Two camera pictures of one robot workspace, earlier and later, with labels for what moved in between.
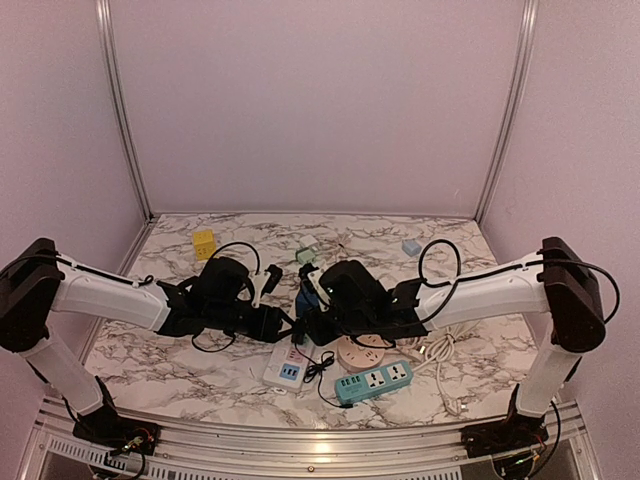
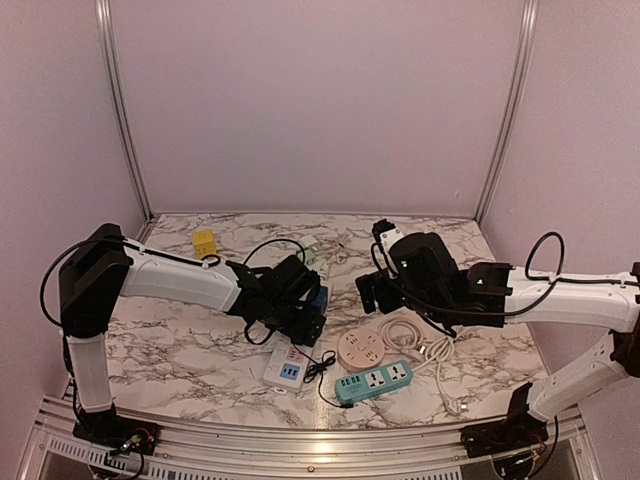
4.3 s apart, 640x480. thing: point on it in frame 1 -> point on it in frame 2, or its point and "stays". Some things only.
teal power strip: [374, 382] stays
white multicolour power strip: [287, 365] stays
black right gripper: [318, 333] -> [387, 300]
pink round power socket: [363, 355] stays
